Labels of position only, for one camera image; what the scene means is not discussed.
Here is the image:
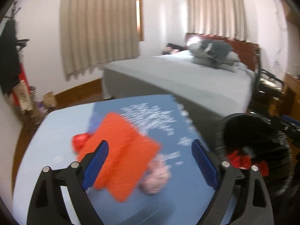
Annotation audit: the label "black trash bin bag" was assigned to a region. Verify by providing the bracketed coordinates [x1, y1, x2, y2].
[213, 113, 293, 197]

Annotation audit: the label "red shiny wrapper ball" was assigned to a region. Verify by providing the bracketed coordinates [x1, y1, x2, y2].
[71, 132, 92, 152]

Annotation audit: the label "blue tree-print tablecloth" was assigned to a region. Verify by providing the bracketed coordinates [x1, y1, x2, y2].
[13, 95, 214, 224]

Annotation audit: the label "black armchair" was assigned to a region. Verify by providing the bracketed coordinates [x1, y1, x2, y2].
[248, 48, 284, 117]

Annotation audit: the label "pink knotted cloth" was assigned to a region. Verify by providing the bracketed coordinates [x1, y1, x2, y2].
[140, 154, 171, 195]

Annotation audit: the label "grey bed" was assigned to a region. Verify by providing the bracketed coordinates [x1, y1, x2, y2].
[102, 49, 257, 122]

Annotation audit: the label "brown paper bag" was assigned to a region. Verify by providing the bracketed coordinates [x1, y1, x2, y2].
[43, 91, 57, 109]

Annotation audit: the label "grey pillow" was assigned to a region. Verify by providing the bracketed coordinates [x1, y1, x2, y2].
[188, 40, 248, 73]

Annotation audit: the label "wooden headboard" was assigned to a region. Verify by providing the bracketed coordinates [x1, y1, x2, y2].
[186, 33, 260, 71]

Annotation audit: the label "beige tote bag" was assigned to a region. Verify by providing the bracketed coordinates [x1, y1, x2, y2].
[13, 83, 33, 111]

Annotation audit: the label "dark grey folded clothes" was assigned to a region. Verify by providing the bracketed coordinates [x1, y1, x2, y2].
[200, 39, 233, 62]

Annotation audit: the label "red hanging bag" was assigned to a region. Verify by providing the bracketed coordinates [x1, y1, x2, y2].
[12, 62, 30, 107]

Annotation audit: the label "plush toy on bed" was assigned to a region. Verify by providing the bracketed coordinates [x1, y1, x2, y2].
[162, 43, 186, 55]

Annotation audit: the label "beige curtain left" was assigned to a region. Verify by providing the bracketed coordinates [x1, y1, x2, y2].
[59, 0, 139, 79]

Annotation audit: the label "beige curtain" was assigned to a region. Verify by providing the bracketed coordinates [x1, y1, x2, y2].
[187, 0, 249, 42]
[59, 0, 139, 79]

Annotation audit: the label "beige curtain right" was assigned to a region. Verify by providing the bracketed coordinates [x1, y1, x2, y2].
[187, 0, 249, 42]

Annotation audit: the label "wooden coat rack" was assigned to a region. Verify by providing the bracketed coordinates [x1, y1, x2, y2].
[4, 1, 21, 20]

